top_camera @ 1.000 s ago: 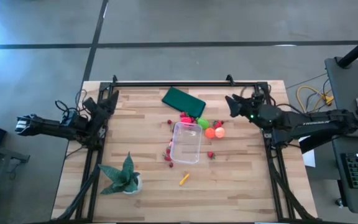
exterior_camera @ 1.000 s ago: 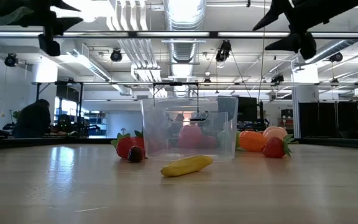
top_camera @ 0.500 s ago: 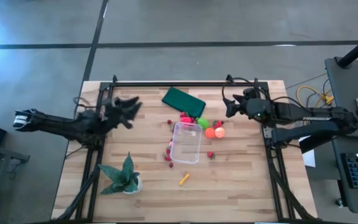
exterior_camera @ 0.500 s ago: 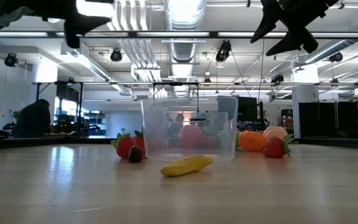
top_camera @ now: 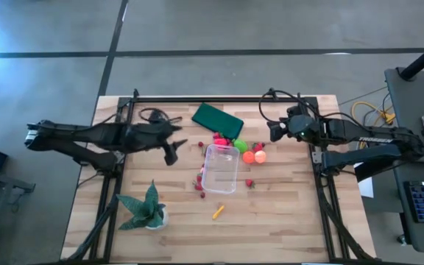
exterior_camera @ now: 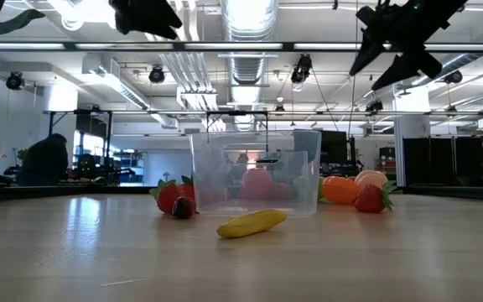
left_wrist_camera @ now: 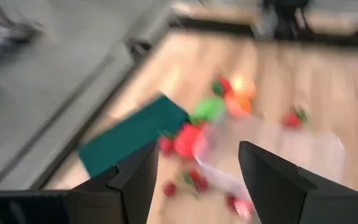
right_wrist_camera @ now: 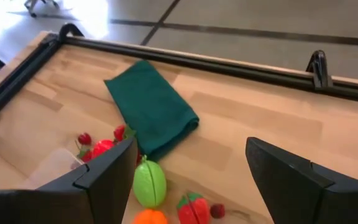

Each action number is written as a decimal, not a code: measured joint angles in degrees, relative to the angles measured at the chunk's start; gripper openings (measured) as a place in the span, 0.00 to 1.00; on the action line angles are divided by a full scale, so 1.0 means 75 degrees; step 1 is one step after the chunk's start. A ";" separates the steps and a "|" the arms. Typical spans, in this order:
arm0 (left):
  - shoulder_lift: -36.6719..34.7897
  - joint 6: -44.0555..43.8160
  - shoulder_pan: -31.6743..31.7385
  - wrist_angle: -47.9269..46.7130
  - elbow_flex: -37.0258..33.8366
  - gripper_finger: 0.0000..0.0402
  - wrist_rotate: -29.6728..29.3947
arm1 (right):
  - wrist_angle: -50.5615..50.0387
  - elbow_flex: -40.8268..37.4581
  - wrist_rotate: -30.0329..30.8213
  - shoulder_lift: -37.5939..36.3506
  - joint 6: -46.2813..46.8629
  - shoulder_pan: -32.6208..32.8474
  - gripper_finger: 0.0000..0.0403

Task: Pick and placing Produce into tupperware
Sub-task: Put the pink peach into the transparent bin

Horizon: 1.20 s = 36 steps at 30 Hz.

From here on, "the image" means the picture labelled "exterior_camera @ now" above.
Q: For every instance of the pink toy fruit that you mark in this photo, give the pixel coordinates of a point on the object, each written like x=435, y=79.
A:
x=257, y=182

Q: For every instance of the silver ventilation duct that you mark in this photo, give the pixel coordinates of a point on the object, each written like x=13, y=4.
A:
x=247, y=38

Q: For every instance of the small background potted plant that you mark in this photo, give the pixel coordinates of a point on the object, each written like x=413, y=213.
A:
x=22, y=156

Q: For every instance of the black background monitor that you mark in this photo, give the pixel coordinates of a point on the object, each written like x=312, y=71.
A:
x=334, y=147

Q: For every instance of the green toy fruit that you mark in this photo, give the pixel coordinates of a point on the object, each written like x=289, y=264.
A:
x=304, y=188

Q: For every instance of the clear plastic tupperware container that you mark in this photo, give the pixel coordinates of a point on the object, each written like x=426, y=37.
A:
x=212, y=168

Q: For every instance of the red toy strawberry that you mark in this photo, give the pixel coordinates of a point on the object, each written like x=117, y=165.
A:
x=188, y=189
x=369, y=200
x=167, y=197

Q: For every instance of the black ceiling-hung camera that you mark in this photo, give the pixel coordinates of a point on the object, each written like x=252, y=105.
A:
x=301, y=69
x=157, y=74
x=14, y=81
x=374, y=106
x=453, y=77

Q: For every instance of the black background rig frame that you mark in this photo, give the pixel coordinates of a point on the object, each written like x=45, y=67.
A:
x=92, y=126

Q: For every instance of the toy peach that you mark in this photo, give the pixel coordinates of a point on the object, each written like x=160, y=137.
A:
x=371, y=178

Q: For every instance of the black aluminium table frame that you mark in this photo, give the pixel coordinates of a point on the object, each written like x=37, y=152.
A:
x=57, y=193

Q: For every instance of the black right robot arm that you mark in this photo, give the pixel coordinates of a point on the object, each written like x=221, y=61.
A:
x=455, y=8

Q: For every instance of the black overhead crossbar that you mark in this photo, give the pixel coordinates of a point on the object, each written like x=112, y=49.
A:
x=69, y=46

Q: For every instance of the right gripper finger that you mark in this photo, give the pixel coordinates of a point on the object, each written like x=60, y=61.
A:
x=413, y=63
x=367, y=52

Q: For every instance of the black partition panels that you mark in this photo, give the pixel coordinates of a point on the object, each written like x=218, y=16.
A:
x=430, y=161

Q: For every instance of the dark red toy cherry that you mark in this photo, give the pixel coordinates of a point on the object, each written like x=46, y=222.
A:
x=183, y=208

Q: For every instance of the orange toy orange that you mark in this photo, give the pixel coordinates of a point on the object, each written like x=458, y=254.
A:
x=339, y=191

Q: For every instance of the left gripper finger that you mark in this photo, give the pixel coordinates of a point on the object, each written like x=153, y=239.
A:
x=168, y=25

